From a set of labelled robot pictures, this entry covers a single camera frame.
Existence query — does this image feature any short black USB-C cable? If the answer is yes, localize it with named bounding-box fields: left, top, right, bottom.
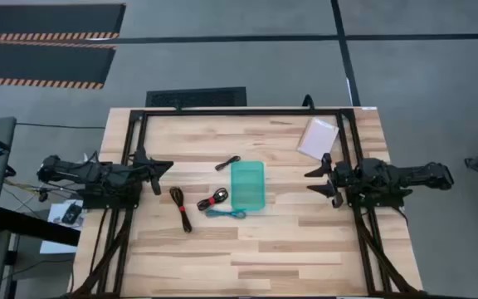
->
left=214, top=154, right=242, bottom=172

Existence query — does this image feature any white paper sheet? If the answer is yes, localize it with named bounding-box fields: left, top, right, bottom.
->
left=47, top=199, right=85, bottom=228
left=39, top=239, right=78, bottom=255

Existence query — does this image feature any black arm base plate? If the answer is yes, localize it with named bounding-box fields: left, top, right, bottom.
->
left=346, top=186, right=408, bottom=208
left=81, top=189, right=141, bottom=210

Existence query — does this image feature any black aluminium table frame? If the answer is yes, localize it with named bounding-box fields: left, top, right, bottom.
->
left=71, top=106, right=427, bottom=299

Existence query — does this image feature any black hazard-striped floor mat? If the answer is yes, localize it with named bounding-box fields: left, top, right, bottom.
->
left=0, top=2, right=127, bottom=42
left=0, top=40, right=118, bottom=91

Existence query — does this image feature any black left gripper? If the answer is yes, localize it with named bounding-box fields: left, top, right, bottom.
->
left=129, top=145, right=174, bottom=197

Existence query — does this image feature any long black cable red tie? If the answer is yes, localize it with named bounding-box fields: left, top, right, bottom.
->
left=168, top=186, right=193, bottom=234

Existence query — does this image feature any black handheld device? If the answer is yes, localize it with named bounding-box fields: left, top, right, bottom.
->
left=61, top=202, right=83, bottom=226

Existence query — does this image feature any translucent teal plastic bin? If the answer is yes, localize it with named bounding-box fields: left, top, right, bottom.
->
left=230, top=160, right=266, bottom=212

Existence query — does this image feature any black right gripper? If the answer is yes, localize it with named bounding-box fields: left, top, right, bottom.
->
left=304, top=152, right=350, bottom=208

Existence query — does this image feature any black desk beam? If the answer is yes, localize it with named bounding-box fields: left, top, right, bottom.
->
left=0, top=206, right=81, bottom=247

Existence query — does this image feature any black floor vent grate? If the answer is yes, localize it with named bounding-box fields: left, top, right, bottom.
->
left=145, top=86, right=248, bottom=108

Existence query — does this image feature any teal braided USB-C cable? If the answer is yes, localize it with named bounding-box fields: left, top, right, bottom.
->
left=204, top=208, right=247, bottom=220

